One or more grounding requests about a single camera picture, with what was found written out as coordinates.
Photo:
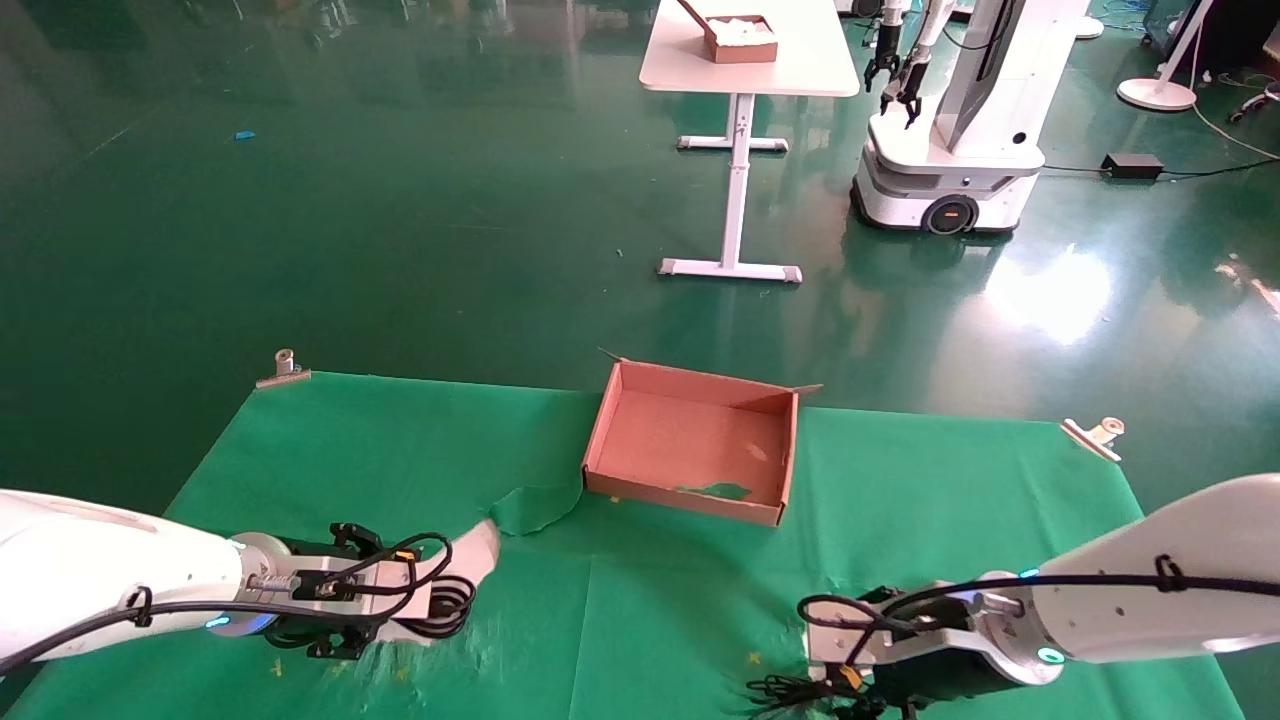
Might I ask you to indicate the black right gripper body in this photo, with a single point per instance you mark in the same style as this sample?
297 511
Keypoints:
940 682

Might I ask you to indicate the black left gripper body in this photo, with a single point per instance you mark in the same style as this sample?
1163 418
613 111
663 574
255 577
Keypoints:
320 634

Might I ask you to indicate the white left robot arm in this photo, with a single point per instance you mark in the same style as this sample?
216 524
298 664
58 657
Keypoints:
80 560

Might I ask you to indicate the open brown cardboard box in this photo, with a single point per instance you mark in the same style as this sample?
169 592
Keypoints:
690 440

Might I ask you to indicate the small brown cardboard box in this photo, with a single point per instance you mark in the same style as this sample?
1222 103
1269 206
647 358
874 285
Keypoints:
740 52

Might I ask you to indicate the silver binder clip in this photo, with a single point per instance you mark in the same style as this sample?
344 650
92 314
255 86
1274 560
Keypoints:
283 372
1095 436

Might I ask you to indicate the green tablecloth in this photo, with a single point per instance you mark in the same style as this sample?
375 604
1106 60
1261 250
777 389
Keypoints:
640 600

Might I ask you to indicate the white wheeled background robot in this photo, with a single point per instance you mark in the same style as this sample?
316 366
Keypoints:
960 150

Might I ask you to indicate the black power adapter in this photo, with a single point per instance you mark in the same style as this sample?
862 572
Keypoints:
1132 166

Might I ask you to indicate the background robot black gripper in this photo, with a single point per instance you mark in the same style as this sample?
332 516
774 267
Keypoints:
905 90
884 65

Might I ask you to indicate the white floor lamp stand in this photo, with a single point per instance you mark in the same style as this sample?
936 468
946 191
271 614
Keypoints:
1155 95

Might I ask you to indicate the white round stand base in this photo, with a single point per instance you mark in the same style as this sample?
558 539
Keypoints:
1090 28

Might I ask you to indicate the white packing material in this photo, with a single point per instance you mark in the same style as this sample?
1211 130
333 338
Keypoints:
745 30

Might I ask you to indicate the dark background furniture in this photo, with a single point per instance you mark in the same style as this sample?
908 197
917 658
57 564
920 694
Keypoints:
1240 30

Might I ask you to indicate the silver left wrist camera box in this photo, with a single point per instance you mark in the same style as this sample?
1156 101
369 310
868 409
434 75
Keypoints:
330 585

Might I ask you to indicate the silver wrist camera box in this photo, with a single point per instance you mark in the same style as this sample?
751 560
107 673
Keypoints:
330 585
900 645

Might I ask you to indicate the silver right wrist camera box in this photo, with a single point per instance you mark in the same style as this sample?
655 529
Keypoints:
900 645

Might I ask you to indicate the white pedestal table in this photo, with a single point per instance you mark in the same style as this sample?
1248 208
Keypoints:
800 70

